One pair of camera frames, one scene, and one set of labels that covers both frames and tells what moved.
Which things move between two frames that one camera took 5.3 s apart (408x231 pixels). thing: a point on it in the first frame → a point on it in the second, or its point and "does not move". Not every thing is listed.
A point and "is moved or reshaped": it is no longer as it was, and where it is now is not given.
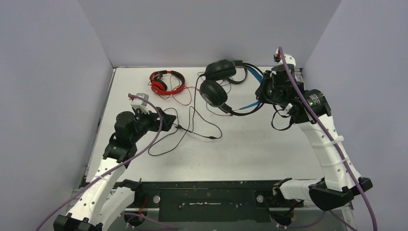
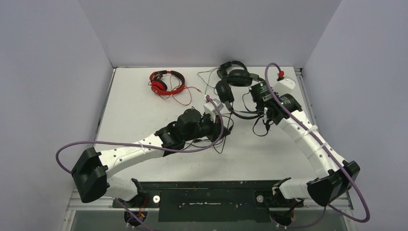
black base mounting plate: [212, 202] does not move
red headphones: [159, 86] does not move
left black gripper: [167, 120] → [216, 128]
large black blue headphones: [214, 92] is moved or reshaped
